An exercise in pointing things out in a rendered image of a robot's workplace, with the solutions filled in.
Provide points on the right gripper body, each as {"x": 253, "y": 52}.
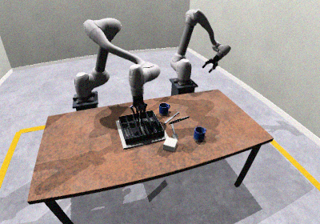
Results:
{"x": 137, "y": 100}

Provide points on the silver spoon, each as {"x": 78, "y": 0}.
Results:
{"x": 175, "y": 136}

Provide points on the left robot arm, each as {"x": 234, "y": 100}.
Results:
{"x": 183, "y": 68}

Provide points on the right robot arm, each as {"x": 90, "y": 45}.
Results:
{"x": 100, "y": 31}

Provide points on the blue mug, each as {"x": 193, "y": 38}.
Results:
{"x": 197, "y": 136}
{"x": 163, "y": 109}

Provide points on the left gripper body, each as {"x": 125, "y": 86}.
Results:
{"x": 216, "y": 59}

